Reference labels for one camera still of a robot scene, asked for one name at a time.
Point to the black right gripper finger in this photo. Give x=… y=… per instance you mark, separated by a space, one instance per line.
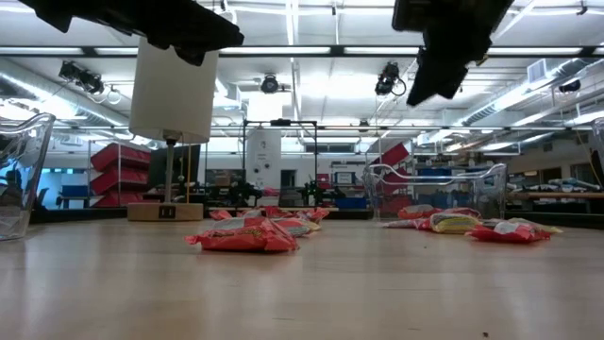
x=441 y=75

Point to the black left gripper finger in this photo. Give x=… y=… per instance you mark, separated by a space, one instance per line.
x=207 y=38

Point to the orange packet with white label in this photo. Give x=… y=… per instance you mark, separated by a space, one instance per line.
x=245 y=240
x=509 y=233

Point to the black background robot arm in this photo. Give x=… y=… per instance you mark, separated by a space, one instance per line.
x=243 y=192

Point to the yellow candy bar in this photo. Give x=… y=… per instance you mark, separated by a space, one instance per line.
x=542 y=226
x=312 y=226
x=453 y=224

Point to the orange red candy bar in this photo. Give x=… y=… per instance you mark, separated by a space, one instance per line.
x=401 y=224

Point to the orange Reese's candy packet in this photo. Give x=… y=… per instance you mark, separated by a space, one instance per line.
x=316 y=213
x=276 y=211

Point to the white shade wooden base lamp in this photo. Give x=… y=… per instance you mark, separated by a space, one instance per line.
x=170 y=94

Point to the tilted red storage bin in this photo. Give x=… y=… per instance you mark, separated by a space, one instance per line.
x=394 y=155

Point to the white air vent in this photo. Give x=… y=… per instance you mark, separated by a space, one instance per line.
x=537 y=71

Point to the blue shelf bins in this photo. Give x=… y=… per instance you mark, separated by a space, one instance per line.
x=434 y=172

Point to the clear plastic bin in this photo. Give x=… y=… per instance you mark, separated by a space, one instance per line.
x=23 y=165
x=598 y=141
x=491 y=189

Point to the white column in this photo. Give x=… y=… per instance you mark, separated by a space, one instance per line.
x=263 y=151

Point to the black background monitor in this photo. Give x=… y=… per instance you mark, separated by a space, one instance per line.
x=181 y=165

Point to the white sign board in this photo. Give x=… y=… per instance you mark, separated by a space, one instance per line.
x=344 y=178

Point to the blue storage bin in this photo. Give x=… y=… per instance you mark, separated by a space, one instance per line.
x=351 y=203

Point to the wooden workbench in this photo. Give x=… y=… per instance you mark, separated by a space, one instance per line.
x=557 y=194

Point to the green black background robot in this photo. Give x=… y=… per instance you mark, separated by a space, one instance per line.
x=312 y=191

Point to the black ceiling camera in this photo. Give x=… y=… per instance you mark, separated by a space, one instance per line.
x=269 y=85
x=570 y=86
x=387 y=78
x=85 y=79

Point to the black frame stand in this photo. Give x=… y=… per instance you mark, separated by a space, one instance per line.
x=280 y=122

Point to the silver ventilation duct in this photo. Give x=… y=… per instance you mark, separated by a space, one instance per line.
x=42 y=90

